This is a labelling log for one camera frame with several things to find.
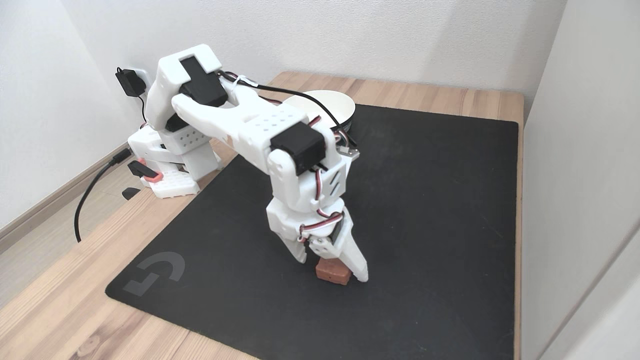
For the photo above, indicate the red brick toy block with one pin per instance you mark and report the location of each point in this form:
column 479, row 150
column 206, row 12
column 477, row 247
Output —
column 330, row 270

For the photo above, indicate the white plate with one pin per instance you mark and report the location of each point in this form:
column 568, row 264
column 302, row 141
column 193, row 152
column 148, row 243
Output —
column 330, row 102

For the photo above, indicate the black desk mat grey logo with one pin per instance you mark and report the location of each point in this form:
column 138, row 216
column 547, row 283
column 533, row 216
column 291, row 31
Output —
column 425, row 200

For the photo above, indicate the black orange table clamp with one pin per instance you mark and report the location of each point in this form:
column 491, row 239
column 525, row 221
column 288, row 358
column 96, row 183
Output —
column 145, row 170

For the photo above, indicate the black clamp foot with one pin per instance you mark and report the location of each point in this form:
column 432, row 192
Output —
column 131, row 193

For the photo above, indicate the black power adapter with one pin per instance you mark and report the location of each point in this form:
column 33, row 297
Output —
column 130, row 82

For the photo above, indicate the wooden baseboard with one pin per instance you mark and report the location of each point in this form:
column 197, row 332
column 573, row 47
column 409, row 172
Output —
column 45, row 207

